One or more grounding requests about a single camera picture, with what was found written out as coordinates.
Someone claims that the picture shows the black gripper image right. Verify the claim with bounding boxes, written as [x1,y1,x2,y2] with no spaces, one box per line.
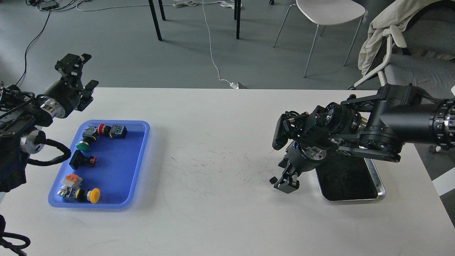
[274,142,328,193]

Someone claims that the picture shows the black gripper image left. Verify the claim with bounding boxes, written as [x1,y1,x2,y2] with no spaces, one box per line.
[37,53,99,118]

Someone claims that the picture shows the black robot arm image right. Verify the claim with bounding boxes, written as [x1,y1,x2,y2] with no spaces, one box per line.
[270,84,454,193]

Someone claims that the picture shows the silver metal tray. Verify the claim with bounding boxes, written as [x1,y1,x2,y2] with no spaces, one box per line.
[315,156,386,203]

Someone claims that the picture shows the blue plastic tray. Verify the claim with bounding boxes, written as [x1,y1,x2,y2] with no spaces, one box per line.
[48,119,150,210]

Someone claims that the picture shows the red emergency stop button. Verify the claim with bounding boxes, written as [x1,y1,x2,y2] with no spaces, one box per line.
[96,123,127,139]

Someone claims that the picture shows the orange grey contact block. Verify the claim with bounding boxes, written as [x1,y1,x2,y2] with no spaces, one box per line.
[61,173,83,188]

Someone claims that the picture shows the black table leg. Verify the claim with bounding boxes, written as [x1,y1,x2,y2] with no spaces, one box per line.
[148,0,166,42]
[234,0,242,39]

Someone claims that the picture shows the yellow mushroom push button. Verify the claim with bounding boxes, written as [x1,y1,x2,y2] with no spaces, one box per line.
[57,187,101,204]

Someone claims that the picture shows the white chair metal legs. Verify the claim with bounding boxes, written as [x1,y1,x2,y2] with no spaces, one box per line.
[273,0,367,78]

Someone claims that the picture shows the grey office chair with jacket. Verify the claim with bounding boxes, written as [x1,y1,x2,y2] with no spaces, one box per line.
[349,0,455,98]

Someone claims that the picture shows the black wrist camera image right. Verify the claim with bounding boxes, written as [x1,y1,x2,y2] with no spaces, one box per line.
[272,111,308,150]

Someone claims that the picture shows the green push button switch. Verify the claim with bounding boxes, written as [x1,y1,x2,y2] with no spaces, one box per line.
[75,126,99,152]

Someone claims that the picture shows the black floor cable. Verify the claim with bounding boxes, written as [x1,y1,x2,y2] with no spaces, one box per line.
[16,0,77,86]

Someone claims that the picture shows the black selector switch red end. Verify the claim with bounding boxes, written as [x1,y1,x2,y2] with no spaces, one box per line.
[69,150,97,170]

